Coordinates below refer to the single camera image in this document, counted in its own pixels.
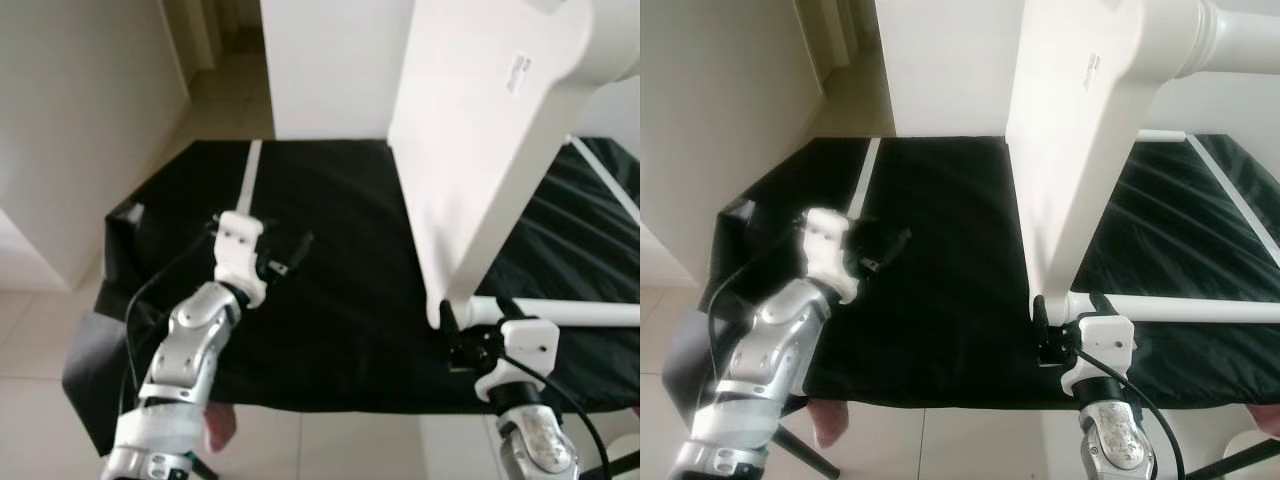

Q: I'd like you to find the white floor fan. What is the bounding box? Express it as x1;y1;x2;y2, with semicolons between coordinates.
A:
1230;430;1280;471

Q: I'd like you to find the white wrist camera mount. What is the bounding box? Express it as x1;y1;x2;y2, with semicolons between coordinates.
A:
213;212;269;306
803;208;861;304
475;318;561;403
1060;312;1136;396

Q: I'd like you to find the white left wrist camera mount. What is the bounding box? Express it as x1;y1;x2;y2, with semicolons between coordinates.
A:
803;208;861;304
213;212;269;306

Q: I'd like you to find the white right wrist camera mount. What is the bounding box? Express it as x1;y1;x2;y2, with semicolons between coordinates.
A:
1060;312;1136;396
475;318;561;403

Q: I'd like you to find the beige door frame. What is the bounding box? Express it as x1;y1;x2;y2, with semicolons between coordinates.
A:
795;0;861;71
165;0;236;71

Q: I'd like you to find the white fabric strip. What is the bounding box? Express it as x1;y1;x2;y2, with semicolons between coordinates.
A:
848;137;883;216
1185;135;1280;241
235;140;263;216
568;138;641;223

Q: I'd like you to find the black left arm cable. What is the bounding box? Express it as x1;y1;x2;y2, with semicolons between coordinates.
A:
705;225;811;351
125;225;226;401

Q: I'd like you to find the white plastic table top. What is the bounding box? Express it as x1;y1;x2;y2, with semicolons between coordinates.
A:
1003;0;1216;326
385;0;641;331

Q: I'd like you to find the black table cloth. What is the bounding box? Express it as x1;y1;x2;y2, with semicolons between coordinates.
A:
62;138;641;456
662;135;1280;413

